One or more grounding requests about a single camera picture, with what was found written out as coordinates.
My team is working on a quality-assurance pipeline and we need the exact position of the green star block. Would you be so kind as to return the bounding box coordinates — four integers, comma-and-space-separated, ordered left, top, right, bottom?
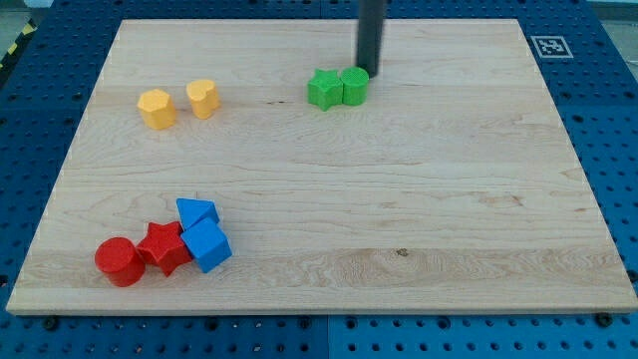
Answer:
307, 69, 344, 112

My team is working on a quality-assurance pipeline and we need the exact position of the green cylinder block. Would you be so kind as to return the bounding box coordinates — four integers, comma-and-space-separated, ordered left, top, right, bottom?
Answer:
340, 67, 370, 106

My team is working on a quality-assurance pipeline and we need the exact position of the yellow heart block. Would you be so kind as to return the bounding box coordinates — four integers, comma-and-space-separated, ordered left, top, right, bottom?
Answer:
186, 79, 221, 120

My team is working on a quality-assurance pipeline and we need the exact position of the red star block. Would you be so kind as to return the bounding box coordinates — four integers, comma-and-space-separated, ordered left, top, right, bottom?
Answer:
137, 221, 192, 277

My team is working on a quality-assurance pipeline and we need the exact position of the wooden board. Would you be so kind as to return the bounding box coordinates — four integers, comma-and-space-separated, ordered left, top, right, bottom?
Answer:
7, 19, 637, 315

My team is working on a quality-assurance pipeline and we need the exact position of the blue cube block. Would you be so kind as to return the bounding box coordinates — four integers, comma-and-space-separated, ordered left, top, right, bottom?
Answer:
181, 218, 232, 273

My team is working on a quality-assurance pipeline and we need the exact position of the blue triangle block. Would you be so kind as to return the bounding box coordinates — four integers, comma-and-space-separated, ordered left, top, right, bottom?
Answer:
175, 197, 220, 229

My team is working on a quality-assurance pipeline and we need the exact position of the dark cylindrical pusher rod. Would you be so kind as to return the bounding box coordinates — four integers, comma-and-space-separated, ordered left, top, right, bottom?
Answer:
355, 0, 387, 78

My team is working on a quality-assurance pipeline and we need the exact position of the yellow hexagon block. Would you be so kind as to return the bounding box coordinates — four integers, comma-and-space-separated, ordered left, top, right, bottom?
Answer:
137, 89, 176, 130

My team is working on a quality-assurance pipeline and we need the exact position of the red cylinder block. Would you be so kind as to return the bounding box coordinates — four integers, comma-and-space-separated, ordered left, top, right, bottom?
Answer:
94, 237, 146, 287

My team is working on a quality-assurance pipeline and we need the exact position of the fiducial marker tag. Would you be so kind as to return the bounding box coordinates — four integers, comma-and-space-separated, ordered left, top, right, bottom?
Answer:
530, 35, 573, 59

